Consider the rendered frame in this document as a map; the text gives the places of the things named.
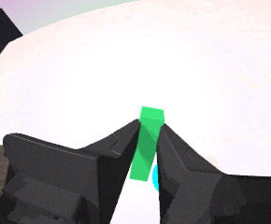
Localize cyan circle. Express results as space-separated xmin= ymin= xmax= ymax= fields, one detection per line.
xmin=153 ymin=165 xmax=159 ymax=191

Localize green rectangular post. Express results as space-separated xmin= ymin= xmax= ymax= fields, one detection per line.
xmin=129 ymin=105 xmax=164 ymax=182

